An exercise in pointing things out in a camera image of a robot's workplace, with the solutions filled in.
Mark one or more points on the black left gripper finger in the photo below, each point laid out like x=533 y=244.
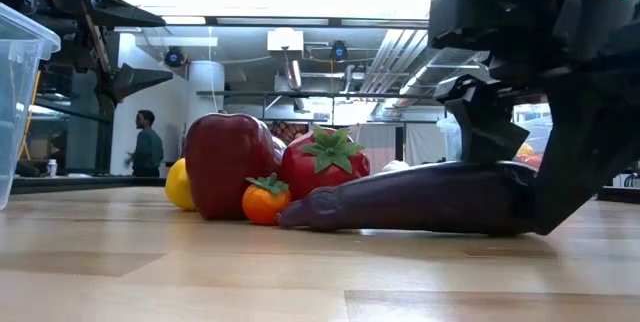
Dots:
x=132 y=81
x=120 y=14

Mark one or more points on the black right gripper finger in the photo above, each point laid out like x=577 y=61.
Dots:
x=585 y=152
x=485 y=132

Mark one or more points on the yellow toy corn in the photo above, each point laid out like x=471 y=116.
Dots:
x=525 y=149

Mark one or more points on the purple toy eggplant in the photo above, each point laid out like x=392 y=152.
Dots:
x=425 y=197

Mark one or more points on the white toy garlic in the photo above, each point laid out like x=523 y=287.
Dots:
x=395 y=166

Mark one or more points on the yellow toy lemon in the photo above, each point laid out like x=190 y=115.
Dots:
x=177 y=187

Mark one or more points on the large dark red toy apple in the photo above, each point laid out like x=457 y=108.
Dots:
x=278 y=154

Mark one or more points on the red toy strawberry green leaves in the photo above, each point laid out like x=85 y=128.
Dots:
x=310 y=174

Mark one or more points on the small orange fruit green leaf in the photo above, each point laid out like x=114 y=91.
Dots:
x=262 y=207

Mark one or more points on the clear plastic bin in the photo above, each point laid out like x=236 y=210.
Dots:
x=20 y=112
x=450 y=137

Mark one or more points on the round blue black device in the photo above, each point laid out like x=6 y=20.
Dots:
x=338 y=51
x=174 y=57

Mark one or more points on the white curtain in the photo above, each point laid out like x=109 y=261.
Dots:
x=425 y=144
x=380 y=147

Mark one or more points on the white ceiling light strip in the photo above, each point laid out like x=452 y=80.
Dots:
x=184 y=20

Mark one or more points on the standing person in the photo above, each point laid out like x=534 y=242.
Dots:
x=147 y=152

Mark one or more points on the white round column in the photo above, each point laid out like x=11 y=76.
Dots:
x=205 y=87

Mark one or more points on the silver ceiling ducts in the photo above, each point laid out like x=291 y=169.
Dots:
x=395 y=62

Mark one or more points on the small white bottle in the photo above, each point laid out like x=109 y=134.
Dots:
x=52 y=168

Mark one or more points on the white ceiling box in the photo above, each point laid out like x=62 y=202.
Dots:
x=285 y=41

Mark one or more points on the black overhead beam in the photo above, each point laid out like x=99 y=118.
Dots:
x=335 y=23

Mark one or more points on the black aluminium table frame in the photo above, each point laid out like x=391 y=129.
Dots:
x=75 y=184

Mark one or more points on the patterned wall tapestry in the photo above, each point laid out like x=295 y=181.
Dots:
x=290 y=132

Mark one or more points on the black horizontal rail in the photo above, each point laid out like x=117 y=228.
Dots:
x=300 y=94

